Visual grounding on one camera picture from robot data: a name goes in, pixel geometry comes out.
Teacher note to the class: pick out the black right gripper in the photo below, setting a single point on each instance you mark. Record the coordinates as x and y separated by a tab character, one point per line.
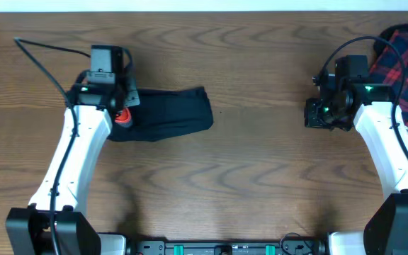
313	119

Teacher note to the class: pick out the black leggings red waistband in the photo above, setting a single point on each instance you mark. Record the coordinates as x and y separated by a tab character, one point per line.
163	114

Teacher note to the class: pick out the black mounting rail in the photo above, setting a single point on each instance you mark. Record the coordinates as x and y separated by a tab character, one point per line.
290	245

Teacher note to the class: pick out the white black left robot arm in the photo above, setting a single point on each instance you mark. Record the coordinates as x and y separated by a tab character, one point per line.
54	222

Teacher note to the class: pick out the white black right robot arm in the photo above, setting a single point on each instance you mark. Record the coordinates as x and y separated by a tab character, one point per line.
370	109

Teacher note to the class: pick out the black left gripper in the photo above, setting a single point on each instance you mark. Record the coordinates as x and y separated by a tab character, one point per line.
129	83

